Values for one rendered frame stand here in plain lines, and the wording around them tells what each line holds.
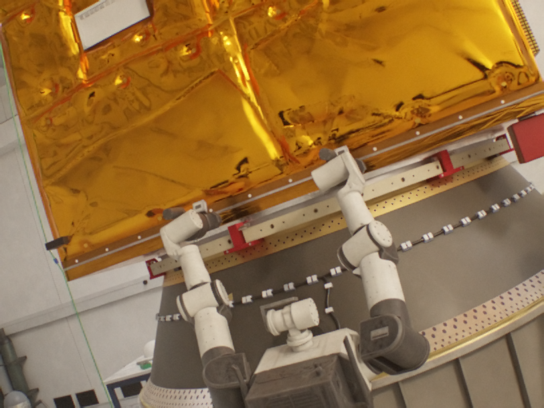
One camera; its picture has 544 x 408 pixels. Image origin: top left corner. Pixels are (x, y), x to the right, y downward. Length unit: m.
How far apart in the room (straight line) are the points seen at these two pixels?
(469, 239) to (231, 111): 0.92
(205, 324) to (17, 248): 8.11
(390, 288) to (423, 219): 0.63
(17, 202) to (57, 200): 7.12
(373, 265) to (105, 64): 1.36
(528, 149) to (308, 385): 1.19
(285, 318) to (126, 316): 7.35
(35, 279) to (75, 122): 7.19
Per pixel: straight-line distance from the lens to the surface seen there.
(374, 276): 1.47
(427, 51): 2.03
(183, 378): 2.25
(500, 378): 1.96
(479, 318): 1.91
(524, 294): 2.02
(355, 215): 1.58
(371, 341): 1.38
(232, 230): 2.06
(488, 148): 2.36
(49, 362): 9.67
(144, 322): 8.60
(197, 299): 1.66
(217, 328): 1.60
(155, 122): 2.23
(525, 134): 2.10
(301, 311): 1.40
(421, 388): 1.87
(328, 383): 1.26
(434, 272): 1.95
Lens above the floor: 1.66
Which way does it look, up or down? 3 degrees up
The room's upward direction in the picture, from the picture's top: 19 degrees counter-clockwise
